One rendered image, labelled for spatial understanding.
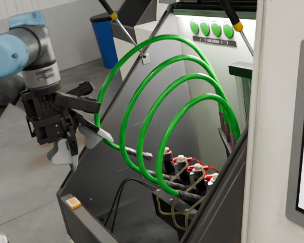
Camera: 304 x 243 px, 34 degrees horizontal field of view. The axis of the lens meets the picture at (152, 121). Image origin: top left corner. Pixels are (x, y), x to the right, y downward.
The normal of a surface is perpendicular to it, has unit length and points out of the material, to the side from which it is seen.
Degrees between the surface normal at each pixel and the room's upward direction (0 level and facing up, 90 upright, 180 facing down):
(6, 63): 90
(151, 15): 90
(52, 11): 90
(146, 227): 0
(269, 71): 76
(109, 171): 90
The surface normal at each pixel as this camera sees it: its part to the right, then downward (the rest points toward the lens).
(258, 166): -0.88, 0.09
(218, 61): -0.87, 0.32
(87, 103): 0.49, 0.25
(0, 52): -0.18, 0.36
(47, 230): -0.19, -0.92
